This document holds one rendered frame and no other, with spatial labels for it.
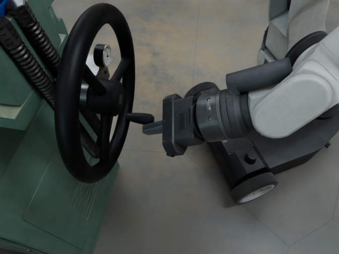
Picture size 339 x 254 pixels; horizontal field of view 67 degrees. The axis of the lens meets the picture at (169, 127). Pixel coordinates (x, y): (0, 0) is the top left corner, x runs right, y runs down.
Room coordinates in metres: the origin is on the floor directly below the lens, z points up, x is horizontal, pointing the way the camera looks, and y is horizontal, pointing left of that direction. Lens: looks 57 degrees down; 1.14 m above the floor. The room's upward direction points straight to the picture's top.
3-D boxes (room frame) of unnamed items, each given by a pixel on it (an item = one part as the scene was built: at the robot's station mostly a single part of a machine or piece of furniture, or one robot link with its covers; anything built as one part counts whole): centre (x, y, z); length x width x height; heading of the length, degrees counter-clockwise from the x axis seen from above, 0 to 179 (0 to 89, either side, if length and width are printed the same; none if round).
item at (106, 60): (0.56, 0.19, 0.65); 0.06 x 0.04 x 0.08; 170
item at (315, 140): (0.71, -0.49, 0.19); 0.64 x 0.52 x 0.33; 110
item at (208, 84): (0.87, -0.17, 0.10); 0.20 x 0.05 x 0.20; 110
